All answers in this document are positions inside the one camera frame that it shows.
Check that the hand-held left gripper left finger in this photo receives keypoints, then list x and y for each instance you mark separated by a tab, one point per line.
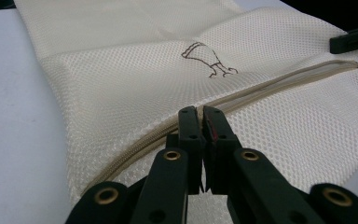
192	149

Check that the cream mesh laundry bag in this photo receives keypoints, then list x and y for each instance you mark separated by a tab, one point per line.
121	81

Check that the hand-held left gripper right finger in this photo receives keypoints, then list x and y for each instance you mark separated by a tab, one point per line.
219	155

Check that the white table mat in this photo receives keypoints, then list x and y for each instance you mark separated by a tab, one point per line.
12	118

